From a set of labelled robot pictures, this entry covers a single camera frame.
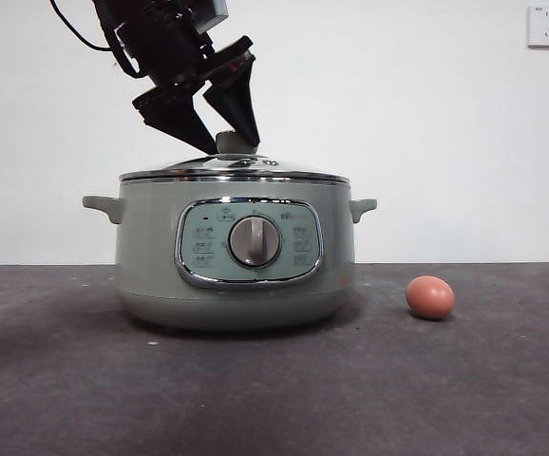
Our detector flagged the pale green electric pot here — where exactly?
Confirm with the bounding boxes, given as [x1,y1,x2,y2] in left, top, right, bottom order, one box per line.
[82,178,379,333]

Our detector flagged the glass lid with green knob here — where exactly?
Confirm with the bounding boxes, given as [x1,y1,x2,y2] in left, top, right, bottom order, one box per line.
[119,131,351,184]

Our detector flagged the white wall socket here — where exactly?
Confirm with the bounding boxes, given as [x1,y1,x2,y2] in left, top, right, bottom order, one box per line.
[526,4,549,49]

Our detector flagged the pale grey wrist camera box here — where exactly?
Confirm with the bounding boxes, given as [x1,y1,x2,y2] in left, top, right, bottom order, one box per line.
[193,0,230,34]

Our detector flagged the brown egg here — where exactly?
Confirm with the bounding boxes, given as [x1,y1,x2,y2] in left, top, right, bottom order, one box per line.
[405,275,457,321]

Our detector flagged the black cable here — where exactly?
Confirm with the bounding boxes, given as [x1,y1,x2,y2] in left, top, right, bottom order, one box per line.
[48,0,114,52]

